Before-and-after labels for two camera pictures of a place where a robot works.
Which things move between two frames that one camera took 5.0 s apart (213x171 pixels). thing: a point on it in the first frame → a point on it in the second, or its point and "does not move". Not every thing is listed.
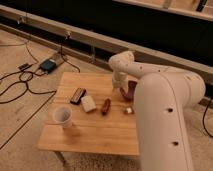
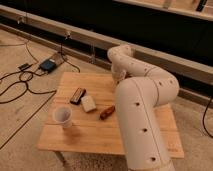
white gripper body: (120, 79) does not move
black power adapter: (48, 65) does not move
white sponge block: (88, 103) does not move
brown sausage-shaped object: (106, 106) → (107, 112)
